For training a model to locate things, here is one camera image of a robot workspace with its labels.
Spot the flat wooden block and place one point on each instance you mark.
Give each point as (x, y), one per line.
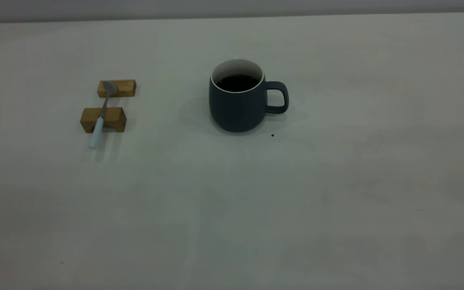
(123, 88)

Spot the dark blue coffee mug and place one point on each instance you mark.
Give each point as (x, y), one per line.
(236, 110)

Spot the arched wooden block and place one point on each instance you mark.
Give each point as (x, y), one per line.
(113, 117)

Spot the dark coffee liquid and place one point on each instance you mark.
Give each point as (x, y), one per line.
(238, 83)

